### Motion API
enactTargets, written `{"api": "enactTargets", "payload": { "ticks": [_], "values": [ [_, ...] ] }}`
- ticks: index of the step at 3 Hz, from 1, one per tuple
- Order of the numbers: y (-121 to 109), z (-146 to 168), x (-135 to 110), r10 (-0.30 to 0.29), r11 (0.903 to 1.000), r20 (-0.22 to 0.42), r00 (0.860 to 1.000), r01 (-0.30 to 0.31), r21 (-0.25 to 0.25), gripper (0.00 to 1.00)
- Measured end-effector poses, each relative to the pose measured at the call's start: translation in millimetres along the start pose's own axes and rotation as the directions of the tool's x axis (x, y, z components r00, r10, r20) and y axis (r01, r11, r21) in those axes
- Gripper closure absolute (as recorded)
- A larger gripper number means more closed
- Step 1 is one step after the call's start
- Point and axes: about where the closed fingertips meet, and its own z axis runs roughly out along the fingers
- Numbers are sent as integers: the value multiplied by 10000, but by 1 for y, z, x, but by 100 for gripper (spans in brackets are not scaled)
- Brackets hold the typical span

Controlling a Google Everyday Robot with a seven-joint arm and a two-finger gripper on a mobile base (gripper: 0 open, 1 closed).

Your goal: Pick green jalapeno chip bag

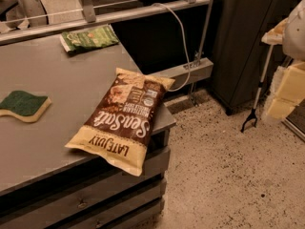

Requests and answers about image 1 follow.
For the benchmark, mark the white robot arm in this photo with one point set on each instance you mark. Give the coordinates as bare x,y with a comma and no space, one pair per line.
290,34

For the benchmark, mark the green yellow sponge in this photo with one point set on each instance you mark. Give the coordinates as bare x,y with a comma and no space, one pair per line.
24,106

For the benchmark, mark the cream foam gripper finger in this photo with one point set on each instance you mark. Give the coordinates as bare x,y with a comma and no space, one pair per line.
286,93

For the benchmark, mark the grey wooden drawer unit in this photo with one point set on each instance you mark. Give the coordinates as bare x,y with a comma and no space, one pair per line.
53,188

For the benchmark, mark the dark grey cabinet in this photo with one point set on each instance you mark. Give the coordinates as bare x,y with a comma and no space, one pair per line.
238,54

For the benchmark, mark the green jalapeno chip bag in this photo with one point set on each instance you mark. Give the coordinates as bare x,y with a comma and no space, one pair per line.
83,41

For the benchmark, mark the grey metal rail frame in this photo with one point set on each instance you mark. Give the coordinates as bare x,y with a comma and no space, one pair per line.
201,68

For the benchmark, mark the brown Late July chip bag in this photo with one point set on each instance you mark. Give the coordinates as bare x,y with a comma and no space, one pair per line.
120,127

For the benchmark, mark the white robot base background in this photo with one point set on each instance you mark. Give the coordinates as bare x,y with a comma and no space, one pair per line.
14,12

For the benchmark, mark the reacher grabber tool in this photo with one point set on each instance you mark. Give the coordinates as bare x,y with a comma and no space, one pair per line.
252,115

